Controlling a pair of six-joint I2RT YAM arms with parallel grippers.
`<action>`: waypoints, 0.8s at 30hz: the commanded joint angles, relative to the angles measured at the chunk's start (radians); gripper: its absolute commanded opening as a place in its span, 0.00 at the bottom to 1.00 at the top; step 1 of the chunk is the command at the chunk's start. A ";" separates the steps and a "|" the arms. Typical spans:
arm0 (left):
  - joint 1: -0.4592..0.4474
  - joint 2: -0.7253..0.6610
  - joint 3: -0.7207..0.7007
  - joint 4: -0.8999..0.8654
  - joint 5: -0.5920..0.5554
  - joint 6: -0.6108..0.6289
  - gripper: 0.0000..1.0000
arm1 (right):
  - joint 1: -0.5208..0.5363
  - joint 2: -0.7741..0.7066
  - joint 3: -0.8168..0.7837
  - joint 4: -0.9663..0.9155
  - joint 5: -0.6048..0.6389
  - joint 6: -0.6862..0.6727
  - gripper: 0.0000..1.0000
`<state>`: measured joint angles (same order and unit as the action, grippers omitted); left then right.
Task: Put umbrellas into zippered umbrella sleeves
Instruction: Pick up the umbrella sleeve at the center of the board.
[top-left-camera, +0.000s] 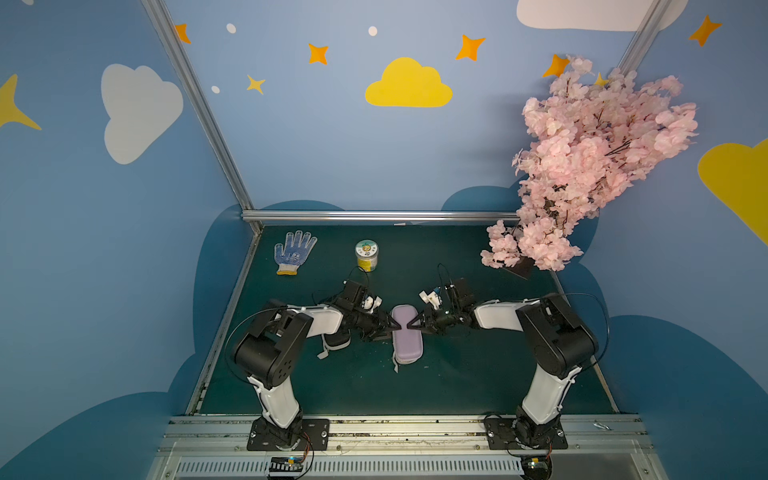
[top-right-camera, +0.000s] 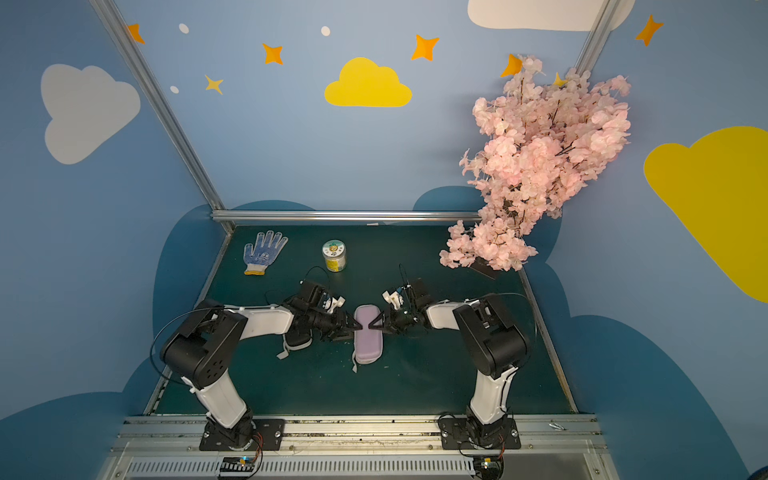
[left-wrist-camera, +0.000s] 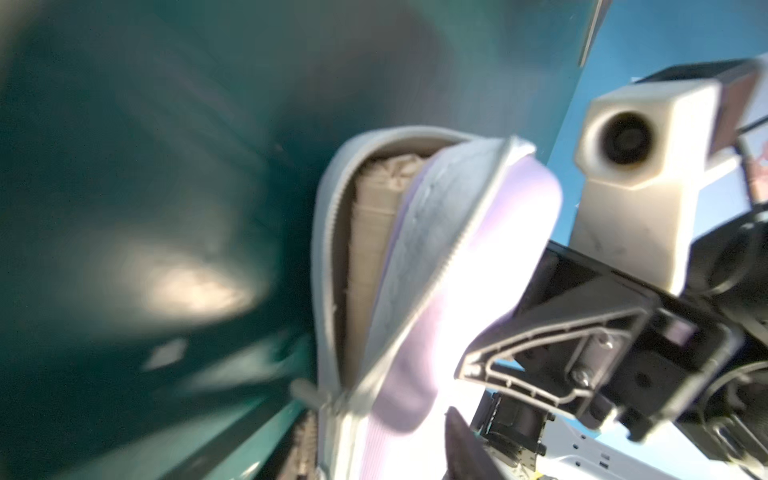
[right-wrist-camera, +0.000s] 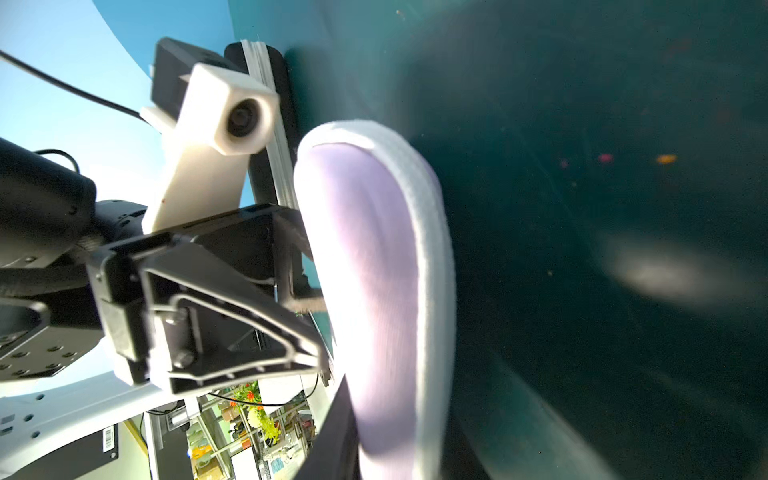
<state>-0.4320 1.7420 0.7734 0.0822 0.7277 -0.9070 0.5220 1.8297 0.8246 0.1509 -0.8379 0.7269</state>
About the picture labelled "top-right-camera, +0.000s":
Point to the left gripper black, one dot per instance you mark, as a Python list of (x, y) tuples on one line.
[(339, 324)]

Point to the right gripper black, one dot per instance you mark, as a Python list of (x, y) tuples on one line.
[(392, 322)]

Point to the black grey zippered umbrella case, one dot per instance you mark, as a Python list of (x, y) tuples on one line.
[(294, 340)]

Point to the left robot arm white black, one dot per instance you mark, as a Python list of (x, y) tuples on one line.
[(201, 350)]

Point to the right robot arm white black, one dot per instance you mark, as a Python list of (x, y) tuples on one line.
[(491, 334)]

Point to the yellow jar with green lid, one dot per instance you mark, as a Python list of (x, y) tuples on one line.
[(334, 253)]

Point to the white blue dotted work glove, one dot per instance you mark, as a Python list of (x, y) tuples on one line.
[(263, 251)]

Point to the small circuit board right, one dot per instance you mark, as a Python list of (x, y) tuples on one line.
[(487, 468)]

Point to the small circuit board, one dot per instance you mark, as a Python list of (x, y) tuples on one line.
[(487, 468), (238, 467)]

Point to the small circuit board left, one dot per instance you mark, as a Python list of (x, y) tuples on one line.
[(238, 467)]

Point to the pink artificial cherry blossom branch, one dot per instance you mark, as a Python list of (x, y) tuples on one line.
[(546, 142)]

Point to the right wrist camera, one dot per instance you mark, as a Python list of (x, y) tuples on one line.
[(413, 295)]

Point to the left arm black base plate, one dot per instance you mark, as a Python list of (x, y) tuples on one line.
[(249, 434)]

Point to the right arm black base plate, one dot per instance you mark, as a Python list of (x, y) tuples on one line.
[(464, 433)]

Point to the aluminium mounting rail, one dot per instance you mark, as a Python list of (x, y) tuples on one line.
[(361, 447)]

